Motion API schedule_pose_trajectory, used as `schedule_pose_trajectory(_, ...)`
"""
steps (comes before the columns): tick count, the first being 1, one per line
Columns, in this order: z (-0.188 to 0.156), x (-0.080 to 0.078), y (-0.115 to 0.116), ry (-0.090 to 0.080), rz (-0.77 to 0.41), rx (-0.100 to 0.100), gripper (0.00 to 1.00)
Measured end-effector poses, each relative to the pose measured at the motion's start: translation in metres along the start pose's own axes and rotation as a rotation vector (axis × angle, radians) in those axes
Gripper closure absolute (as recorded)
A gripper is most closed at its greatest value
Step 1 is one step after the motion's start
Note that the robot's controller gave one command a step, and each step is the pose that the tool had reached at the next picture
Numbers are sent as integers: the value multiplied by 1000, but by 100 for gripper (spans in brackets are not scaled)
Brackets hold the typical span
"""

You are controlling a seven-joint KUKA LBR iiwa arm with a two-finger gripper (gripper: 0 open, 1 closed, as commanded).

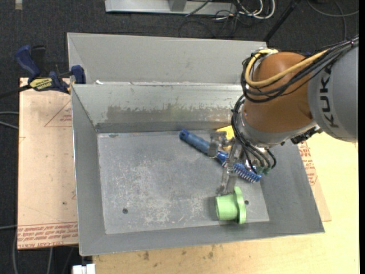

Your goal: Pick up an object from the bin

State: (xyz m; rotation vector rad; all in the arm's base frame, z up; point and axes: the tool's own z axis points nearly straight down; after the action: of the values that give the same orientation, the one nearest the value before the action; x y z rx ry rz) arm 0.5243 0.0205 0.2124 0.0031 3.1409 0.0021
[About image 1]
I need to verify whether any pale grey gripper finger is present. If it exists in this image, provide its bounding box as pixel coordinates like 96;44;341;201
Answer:
226;173;238;196
217;172;230;195

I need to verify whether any light green flanged cylinder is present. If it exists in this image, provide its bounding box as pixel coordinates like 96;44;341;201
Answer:
214;186;247;225

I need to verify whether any grey metal fitting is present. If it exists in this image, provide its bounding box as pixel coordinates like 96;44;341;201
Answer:
206;131;229;158

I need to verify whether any yellow object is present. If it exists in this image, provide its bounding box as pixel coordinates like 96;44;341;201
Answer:
215;125;236;148

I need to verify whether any blue brush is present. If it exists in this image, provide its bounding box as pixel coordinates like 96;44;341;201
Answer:
179;128;263;184

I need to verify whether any grey metal bin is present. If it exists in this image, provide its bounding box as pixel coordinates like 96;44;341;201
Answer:
67;32;325;257

